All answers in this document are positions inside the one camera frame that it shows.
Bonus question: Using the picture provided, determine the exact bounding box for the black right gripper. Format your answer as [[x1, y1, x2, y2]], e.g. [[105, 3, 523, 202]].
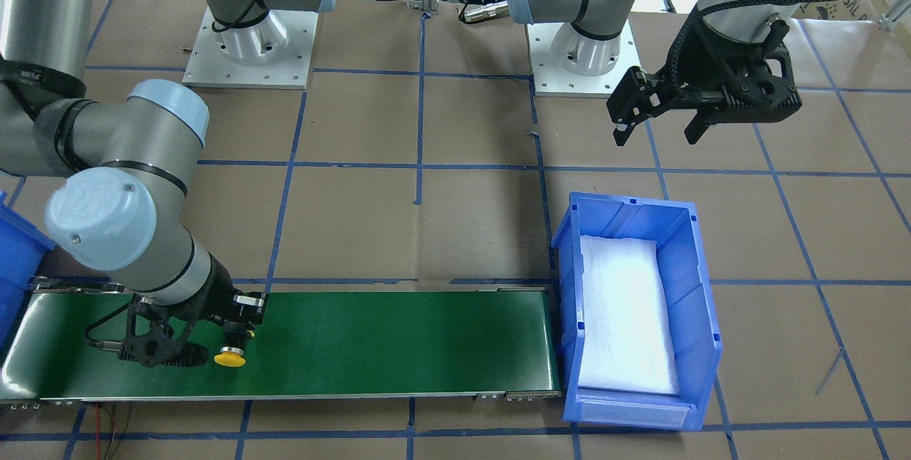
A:
[[85, 268, 268, 368]]

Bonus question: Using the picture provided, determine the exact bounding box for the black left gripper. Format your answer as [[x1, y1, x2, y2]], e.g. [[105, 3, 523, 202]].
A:
[[606, 19, 803, 147]]

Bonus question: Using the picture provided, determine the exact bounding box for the yellow mushroom push button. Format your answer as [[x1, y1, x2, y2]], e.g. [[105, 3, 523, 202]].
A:
[[214, 329, 251, 368]]

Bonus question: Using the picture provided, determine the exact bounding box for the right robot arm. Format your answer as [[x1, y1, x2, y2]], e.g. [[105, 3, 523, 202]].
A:
[[2, 0, 268, 368]]

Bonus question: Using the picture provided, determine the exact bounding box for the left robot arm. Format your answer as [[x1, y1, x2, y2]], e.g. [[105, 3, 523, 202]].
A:
[[507, 0, 842, 146]]

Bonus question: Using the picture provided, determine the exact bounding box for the blue destination bin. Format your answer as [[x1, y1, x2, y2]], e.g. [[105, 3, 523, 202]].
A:
[[1, 204, 56, 358]]

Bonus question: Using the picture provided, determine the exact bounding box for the blue source bin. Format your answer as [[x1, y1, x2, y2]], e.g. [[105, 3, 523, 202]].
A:
[[552, 192, 722, 431]]

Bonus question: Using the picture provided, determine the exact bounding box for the white foam pad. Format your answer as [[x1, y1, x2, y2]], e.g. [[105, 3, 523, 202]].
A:
[[579, 235, 679, 395]]

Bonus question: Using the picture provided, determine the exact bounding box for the green conveyor belt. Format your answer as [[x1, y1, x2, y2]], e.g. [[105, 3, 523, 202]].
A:
[[2, 289, 561, 402]]

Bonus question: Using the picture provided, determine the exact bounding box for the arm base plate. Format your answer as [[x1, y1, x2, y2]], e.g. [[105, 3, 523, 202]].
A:
[[526, 23, 641, 98], [182, 10, 320, 90]]

